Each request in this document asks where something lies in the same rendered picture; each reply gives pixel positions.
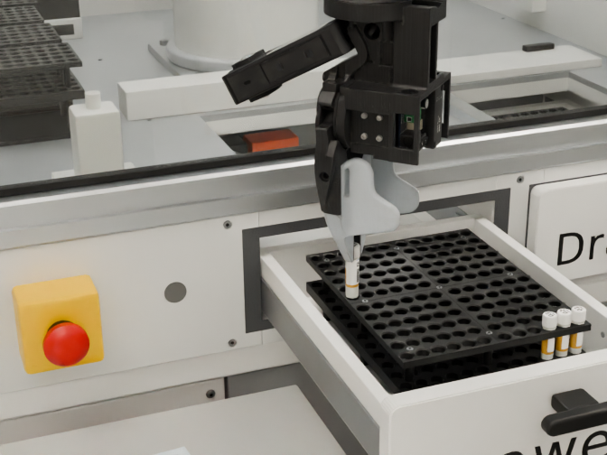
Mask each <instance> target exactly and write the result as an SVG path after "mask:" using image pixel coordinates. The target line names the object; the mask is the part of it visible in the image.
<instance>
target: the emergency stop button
mask: <svg viewBox="0 0 607 455"><path fill-rule="evenodd" d="M42 348H43V352H44V354H45V356H46V357H47V359H48V360H49V361H50V362H51V363H53V364H54V365H56V366H60V367H68V366H72V365H75V364H77V363H79V362H80V361H81V360H82V359H83V358H84V357H85V356H86V355H87V353H88V351H89V337H88V334H87V332H86V331H85V330H84V329H83V328H82V327H81V326H80V325H78V324H75V323H71V322H65V323H61V324H58V325H56V326H54V327H53V328H51V329H50V330H49V331H48V332H47V333H46V335H45V337H44V339H43V343H42Z"/></svg>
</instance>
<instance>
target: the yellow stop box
mask: <svg viewBox="0 0 607 455"><path fill-rule="evenodd" d="M12 295H13V303H14V316H15V324H16V331H17V338H18V345H19V352H20V356H21V359H22V361H23V367H24V370H25V372H26V373H27V374H30V375H31V374H37V373H41V372H46V371H52V370H56V369H61V368H66V367H60V366H56V365H54V364H53V363H51V362H50V361H49V360H48V359H47V357H46V356H45V354H44V352H43V348H42V343H43V339H44V337H45V335H46V333H47V332H48V331H49V330H50V329H51V328H53V327H54V326H56V325H58V324H61V323H65V322H71V323H75V324H78V325H80V326H81V327H82V328H83V329H84V330H85V331H86V332H87V334H88V337H89V351H88V353H87V355H86V356H85V357H84V358H83V359H82V360H81V361H80V362H79V363H77V364H75V365H72V366H68V367H75V366H80V365H85V364H89V363H95V362H99V361H101V360H103V358H104V356H105V354H104V344H103V335H102V325H101V315H100V305H99V295H98V291H97V289H96V287H95V285H94V283H93V282H92V279H91V278H90V276H89V275H86V274H84V275H78V276H72V277H67V278H61V279H55V280H50V281H44V282H38V283H28V284H22V285H16V286H15V287H14V288H13V290H12Z"/></svg>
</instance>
